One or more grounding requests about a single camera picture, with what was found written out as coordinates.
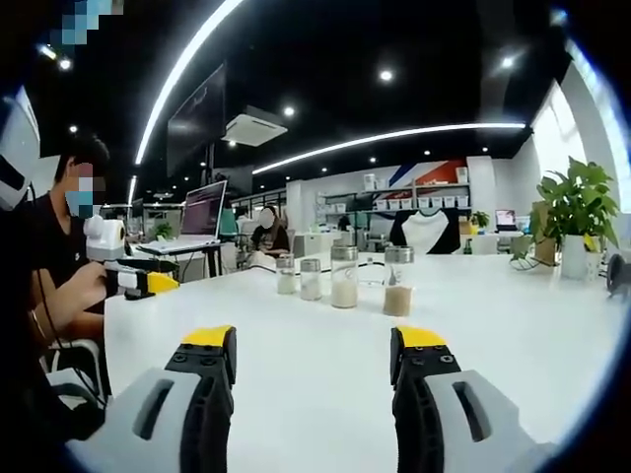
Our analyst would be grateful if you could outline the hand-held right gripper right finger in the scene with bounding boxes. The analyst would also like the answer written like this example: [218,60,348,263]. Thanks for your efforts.
[390,324,558,473]

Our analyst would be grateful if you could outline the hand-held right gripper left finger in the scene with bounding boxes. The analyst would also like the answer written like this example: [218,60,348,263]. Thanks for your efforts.
[66,324,238,473]

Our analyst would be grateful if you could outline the tall seasoning bottle brown powder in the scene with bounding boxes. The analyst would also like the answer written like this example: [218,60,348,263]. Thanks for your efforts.
[383,245,416,317]

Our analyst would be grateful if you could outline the small seasoning bottle white powder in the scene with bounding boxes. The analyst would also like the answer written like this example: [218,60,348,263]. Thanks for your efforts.
[275,253,298,297]
[299,258,324,302]

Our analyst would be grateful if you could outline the tall seasoning bottle white grains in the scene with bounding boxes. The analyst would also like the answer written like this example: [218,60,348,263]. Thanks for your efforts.
[329,244,360,310]

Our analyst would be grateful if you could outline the person's left hand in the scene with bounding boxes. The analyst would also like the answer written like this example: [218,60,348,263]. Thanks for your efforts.
[67,262,113,310]

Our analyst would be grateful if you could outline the person's body in black shirt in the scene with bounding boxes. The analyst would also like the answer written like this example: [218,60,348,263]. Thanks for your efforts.
[9,135,112,316]

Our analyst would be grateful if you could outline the black laptop stand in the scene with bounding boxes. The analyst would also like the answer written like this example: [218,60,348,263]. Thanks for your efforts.
[202,244,222,280]

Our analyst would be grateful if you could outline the open silver laptop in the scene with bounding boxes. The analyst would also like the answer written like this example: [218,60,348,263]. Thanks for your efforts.
[137,179,230,255]

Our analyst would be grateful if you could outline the white chair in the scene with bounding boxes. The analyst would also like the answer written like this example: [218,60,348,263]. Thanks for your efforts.
[42,338,112,411]

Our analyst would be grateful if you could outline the white worn device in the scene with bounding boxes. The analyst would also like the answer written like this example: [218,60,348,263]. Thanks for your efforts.
[0,154,34,212]

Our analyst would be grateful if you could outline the hanging black screen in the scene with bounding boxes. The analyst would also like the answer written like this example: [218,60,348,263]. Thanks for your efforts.
[166,62,229,179]

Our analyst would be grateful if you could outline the ceiling air conditioner unit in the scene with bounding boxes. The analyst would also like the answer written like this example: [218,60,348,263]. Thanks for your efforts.
[220,104,289,149]

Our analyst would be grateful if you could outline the black and white shirt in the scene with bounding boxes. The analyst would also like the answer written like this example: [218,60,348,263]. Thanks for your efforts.
[388,207,462,256]

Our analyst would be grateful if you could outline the long curved ceiling light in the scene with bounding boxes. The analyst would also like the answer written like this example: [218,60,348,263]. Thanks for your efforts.
[133,0,247,167]

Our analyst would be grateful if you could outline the lit computer monitor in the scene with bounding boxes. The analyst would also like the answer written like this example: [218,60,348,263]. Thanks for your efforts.
[494,208,518,233]

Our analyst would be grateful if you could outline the brown cardboard box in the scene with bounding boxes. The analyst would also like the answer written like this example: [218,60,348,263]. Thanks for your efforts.
[529,200,564,267]

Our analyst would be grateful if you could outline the dark round object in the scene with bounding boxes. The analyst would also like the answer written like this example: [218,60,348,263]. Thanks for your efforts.
[603,253,631,300]

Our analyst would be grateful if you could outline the shelf with white bins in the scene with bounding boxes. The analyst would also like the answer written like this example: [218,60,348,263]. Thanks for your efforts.
[362,166,472,212]

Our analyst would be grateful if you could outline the green potted plant white pot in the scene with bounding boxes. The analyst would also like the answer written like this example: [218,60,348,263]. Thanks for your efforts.
[510,156,621,281]

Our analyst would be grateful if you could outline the straight ceiling light strip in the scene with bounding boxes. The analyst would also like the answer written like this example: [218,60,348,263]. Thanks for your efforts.
[251,121,527,176]

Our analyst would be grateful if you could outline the black cable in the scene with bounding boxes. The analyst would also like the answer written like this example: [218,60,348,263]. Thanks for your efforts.
[29,265,107,408]

